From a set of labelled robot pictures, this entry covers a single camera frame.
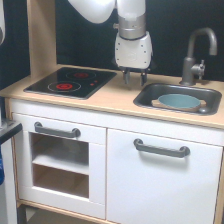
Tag white oven door with window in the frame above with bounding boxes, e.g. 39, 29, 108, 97
14, 114, 106, 219

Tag black induction cooktop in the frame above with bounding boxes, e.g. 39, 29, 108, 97
24, 67, 116, 99

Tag grey oven door handle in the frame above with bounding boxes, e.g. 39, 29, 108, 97
34, 122, 81, 138

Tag dark object at left edge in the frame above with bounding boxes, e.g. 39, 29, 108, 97
0, 119, 22, 224

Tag grey metal faucet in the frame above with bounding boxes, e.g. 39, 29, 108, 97
179, 27, 219, 87

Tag white cabinet door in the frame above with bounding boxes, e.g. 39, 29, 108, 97
106, 130, 222, 224

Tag grey cabinet door handle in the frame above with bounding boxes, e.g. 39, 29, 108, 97
133, 139, 190, 158

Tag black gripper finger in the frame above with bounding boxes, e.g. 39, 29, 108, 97
140, 69, 147, 86
123, 68, 130, 84

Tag white play kitchen cabinet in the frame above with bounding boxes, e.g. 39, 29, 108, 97
0, 75, 224, 224

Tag wooden upright post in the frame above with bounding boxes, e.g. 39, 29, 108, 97
27, 0, 57, 78

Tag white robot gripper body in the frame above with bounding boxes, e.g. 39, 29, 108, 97
115, 33, 153, 69

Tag light blue pot wooden handles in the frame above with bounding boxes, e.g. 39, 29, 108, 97
152, 94, 207, 112

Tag dark grey sink basin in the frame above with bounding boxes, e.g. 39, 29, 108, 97
134, 84, 222, 115

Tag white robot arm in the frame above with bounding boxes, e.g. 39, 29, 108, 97
68, 0, 153, 85

